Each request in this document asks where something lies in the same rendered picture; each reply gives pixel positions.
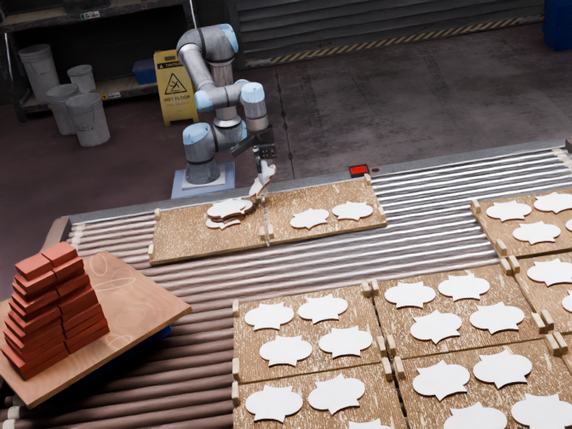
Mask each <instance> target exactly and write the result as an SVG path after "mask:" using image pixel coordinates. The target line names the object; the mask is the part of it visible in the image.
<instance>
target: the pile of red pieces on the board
mask: <svg viewBox="0 0 572 429"><path fill-rule="evenodd" d="M83 267H84V264H83V259H82V258H80V257H79V256H78V254H77V250H76V249H75V248H74V247H72V246H71V245H70V244H69V243H67V242H65V241H63V242H61V243H58V244H56V245H55V246H53V247H51V248H49V249H46V250H44V251H43V252H41V254H39V253H38V254H36V255H33V256H32V257H30V258H28V259H26V260H23V261H22V262H20V263H18V264H16V265H15V268H16V270H17V272H18V273H19V275H17V276H15V277H14V278H15V281H16V282H14V283H12V286H13V289H14V291H15V292H16V293H15V294H13V295H11V296H12V300H11V301H10V302H9V305H10V308H11V309H12V311H10V312H8V315H9V318H8V319H6V320H4V322H5V324H6V326H7V328H6V329H4V330H3V333H4V335H5V336H4V339H5V340H6V342H7V345H5V346H3V347H1V351H2V353H3V355H4V356H5V357H6V358H7V359H8V360H9V361H10V363H11V364H12V365H13V366H14V367H15V368H16V369H17V370H18V371H19V373H20V374H21V375H22V376H23V377H24V378H25V379H26V380H29V379H31V377H33V376H35V375H37V374H39V373H41V372H42V371H44V370H45V369H47V368H49V367H51V366H52V365H54V364H56V363H58V362H59V361H61V360H63V359H64V358H67V357H68V356H69V354H73V353H74V352H76V351H78V350H80V349H82V348H83V347H85V346H86V345H88V344H90V343H92V342H93V341H95V340H97V339H99V338H100V337H102V336H103V335H106V334H107V333H109V332H110V330H109V327H108V325H107V324H108V322H107V320H106V317H105V315H104V312H103V311H102V307H101V304H100V303H99V301H98V298H97V295H96V293H95V291H94V289H93V288H92V286H91V283H90V278H89V275H88V273H86V272H85V270H84V268H83ZM68 353H69V354H68Z"/></svg>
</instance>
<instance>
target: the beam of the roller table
mask: <svg viewBox="0 0 572 429"><path fill-rule="evenodd" d="M571 137H572V136H565V137H560V138H555V139H549V140H539V141H533V142H528V143H523V144H516V145H511V146H502V147H496V148H490V149H485V150H479V151H474V152H463V153H458V154H453V155H448V156H441V157H432V158H426V159H421V160H415V161H410V162H404V163H394V164H388V165H383V166H378V167H372V168H369V172H370V176H369V177H370V179H373V178H378V177H384V176H389V175H395V174H405V173H410V172H415V171H421V170H427V169H437V168H442V167H448V166H454V165H459V164H464V163H475V162H480V161H485V160H491V159H496V158H502V157H512V156H517V155H523V154H529V153H534V152H544V151H550V150H551V149H555V148H560V149H561V148H565V139H566V138H571ZM372 169H379V170H380V171H378V172H372V171H371V170H372ZM361 179H364V176H363V177H357V178H351V176H350V173H349V171H346V172H340V173H334V174H325V175H319V176H313V177H308V178H303V179H297V180H287V181H281V182H276V183H271V184H269V185H268V186H267V187H266V188H265V189H264V190H263V191H262V193H261V196H264V191H268V194H274V193H279V192H289V191H294V190H300V189H305V188H310V187H315V186H325V185H330V184H335V183H341V182H346V181H351V180H361ZM251 187H252V186H250V187H244V188H238V189H233V190H227V191H222V192H212V193H206V194H201V195H196V196H190V197H180V198H174V199H169V200H163V201H158V202H152V203H143V204H136V205H131V206H126V207H121V208H114V209H105V210H99V211H94V212H88V213H82V214H73V215H68V216H62V217H61V219H62V218H67V217H69V218H70V221H71V225H72V226H77V225H78V224H82V223H86V224H88V223H94V222H99V221H105V220H115V219H121V218H126V217H131V216H137V215H147V214H153V213H155V209H157V208H160V211H161V212H163V211H169V210H175V209H184V208H190V207H196V206H201V205H207V204H212V203H221V202H225V201H226V200H228V199H230V198H231V199H232V200H237V199H239V198H241V199H244V198H249V197H251V196H250V195H249V191H250V189H251Z"/></svg>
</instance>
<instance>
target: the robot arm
mask: <svg viewBox="0 0 572 429"><path fill-rule="evenodd" d="M237 51H238V45H237V39H236V36H235V33H234V31H233V29H232V27H231V26H230V25H228V24H221V25H220V24H218V25H215V26H206V27H201V28H195V29H191V30H190V31H187V32H186V33H185V34H184V35H183V36H182V37H181V38H180V40H179V42H178V44H177V48H176V54H177V57H178V60H179V62H180V63H181V64H182V65H183V66H184V67H185V68H186V71H187V73H188V75H189V77H190V79H191V81H192V84H193V86H194V88H195V90H196V91H197V92H196V93H195V94H194V100H195V104H196V107H197V110H198V111H199V112H211V111H213V110H216V118H215V119H214V125H212V126H209V125H208V124H207V123H195V124H193V125H191V126H189V127H187V128H186V129H185V130H184V132H183V143H184V147H185V151H186V161H187V165H186V181H187V182H188V183H190V184H193V185H205V184H208V183H212V182H214V181H216V180H218V179H219V178H220V169H219V167H218V165H217V163H216V161H215V159H214V153H216V152H223V151H227V150H230V151H231V154H232V155H233V157H237V156H239V155H240V154H241V153H243V152H245V151H246V150H247V149H249V148H250V147H251V146H252V147H253V152H254V157H255V160H256V166H257V171H258V176H259V182H260V183H261V185H262V186H264V181H263V179H265V178H266V177H268V176H271V175H273V174H274V169H272V168H269V167H267V164H268V163H271V162H272V159H273V158H277V151H276V145H275V140H274V133H273V128H272V124H268V120H267V114H266V103H265V94H264V91H263V88H262V85H261V84H259V83H251V82H249V81H247V80H244V79H241V80H238V81H236V82H235V83H234V84H233V76H232V61H233V60H234V53H236V52H237ZM203 58H205V59H206V61H207V62H208V63H209V64H210V69H211V74H210V72H209V69H208V67H207V66H206V64H205V62H204V60H203ZM239 105H243V107H244V111H245V117H246V122H247V127H248V129H249V133H250V135H248V136H247V129H246V125H245V122H244V120H242V119H241V118H240V116H238V115H237V108H236V106H239ZM275 154H276V155H275ZM273 155H275V156H273Z"/></svg>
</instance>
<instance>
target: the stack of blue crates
mask: <svg viewBox="0 0 572 429"><path fill-rule="evenodd" d="M544 10H545V21H542V32H544V43H545V44H547V45H548V46H549V47H550V48H551V49H553V50H554V51H561V50H567V49H572V0H545V3H544Z"/></svg>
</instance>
